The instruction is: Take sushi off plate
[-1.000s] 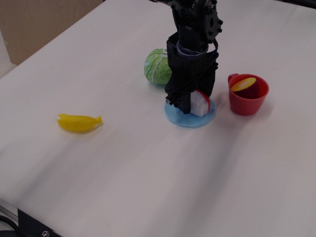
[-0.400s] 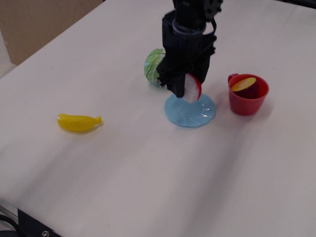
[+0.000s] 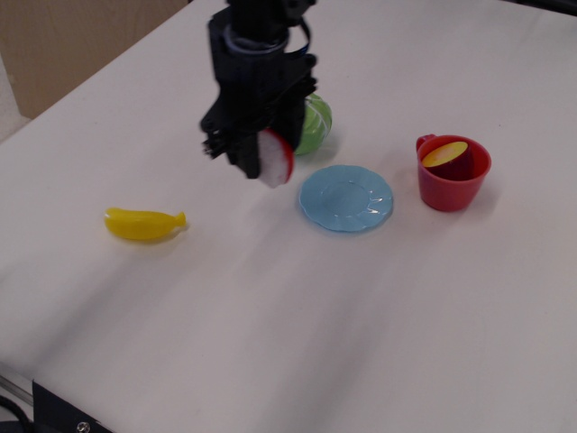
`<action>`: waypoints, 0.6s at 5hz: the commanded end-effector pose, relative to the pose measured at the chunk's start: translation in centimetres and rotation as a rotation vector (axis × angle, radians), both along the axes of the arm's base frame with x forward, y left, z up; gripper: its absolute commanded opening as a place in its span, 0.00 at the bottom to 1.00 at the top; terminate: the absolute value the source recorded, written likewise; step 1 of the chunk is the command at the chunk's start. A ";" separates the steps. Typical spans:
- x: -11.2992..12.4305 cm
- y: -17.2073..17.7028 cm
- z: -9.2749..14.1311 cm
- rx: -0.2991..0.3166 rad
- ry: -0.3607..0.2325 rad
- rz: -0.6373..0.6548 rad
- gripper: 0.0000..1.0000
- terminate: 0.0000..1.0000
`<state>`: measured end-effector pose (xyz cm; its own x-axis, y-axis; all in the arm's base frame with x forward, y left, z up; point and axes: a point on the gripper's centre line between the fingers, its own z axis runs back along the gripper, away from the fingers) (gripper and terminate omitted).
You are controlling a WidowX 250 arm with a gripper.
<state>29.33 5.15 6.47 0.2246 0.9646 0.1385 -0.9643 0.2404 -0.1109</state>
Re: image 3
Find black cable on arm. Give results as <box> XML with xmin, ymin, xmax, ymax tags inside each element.
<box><xmin>288</xmin><ymin>17</ymin><xmax>313</xmax><ymax>58</ymax></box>

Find black corner bracket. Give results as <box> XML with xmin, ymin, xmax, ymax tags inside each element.
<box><xmin>32</xmin><ymin>382</ymin><xmax>112</xmax><ymax>433</ymax></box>

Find white and red toy sushi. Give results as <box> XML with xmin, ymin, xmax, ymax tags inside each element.
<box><xmin>258</xmin><ymin>129</ymin><xmax>294</xmax><ymax>189</ymax></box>

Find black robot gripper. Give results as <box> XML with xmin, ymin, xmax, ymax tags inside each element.
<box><xmin>200</xmin><ymin>11</ymin><xmax>316</xmax><ymax>180</ymax></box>

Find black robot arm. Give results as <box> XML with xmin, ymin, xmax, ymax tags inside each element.
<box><xmin>200</xmin><ymin>1</ymin><xmax>316</xmax><ymax>188</ymax></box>

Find green toy cabbage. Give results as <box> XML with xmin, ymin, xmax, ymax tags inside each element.
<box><xmin>295</xmin><ymin>93</ymin><xmax>333</xmax><ymax>155</ymax></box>

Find yellow toy banana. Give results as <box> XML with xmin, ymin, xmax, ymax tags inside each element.
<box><xmin>104</xmin><ymin>207</ymin><xmax>187</xmax><ymax>241</ymax></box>

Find purple and yellow toy fruit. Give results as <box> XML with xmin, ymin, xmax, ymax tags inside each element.
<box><xmin>422</xmin><ymin>141</ymin><xmax>473</xmax><ymax>181</ymax></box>

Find red toy cup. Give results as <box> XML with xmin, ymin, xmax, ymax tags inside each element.
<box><xmin>416</xmin><ymin>134</ymin><xmax>491</xmax><ymax>212</ymax></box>

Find light blue toy plate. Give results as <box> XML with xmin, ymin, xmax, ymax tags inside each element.
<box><xmin>298</xmin><ymin>165</ymin><xmax>394</xmax><ymax>233</ymax></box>

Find brown cardboard box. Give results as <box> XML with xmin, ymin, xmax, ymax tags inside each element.
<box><xmin>1</xmin><ymin>1</ymin><xmax>188</xmax><ymax>119</ymax></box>

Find aluminium table frame rail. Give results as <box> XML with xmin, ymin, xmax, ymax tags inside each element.
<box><xmin>0</xmin><ymin>364</ymin><xmax>33</xmax><ymax>420</ymax></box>

